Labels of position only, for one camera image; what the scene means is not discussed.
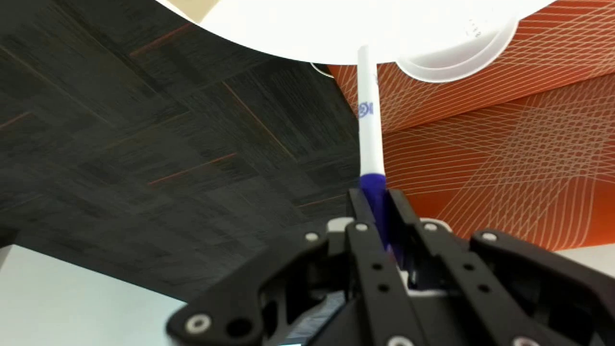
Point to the clear plastic cup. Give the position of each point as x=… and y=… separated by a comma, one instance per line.
x=458, y=65

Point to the blue marker with white barrel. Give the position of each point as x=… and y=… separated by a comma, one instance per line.
x=371, y=128

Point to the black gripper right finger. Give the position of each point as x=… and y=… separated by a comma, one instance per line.
x=486, y=282

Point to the brown cardboard piece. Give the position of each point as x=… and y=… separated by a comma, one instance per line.
x=194, y=9

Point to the orange patterned armchair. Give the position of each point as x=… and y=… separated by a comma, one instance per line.
x=511, y=147

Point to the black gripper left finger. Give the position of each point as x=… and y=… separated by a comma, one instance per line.
x=377, y=290

